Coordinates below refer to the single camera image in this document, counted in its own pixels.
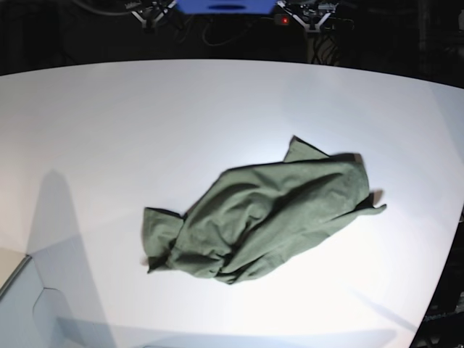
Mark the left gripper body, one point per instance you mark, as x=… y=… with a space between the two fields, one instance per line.
x=310 y=8

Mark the green t-shirt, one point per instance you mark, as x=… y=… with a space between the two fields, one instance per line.
x=255 y=218

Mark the blue box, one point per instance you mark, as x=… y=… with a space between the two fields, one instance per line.
x=227 y=7

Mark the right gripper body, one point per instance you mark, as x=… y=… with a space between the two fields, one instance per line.
x=151 y=14

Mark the black power strip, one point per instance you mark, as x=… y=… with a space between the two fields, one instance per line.
x=315 y=24

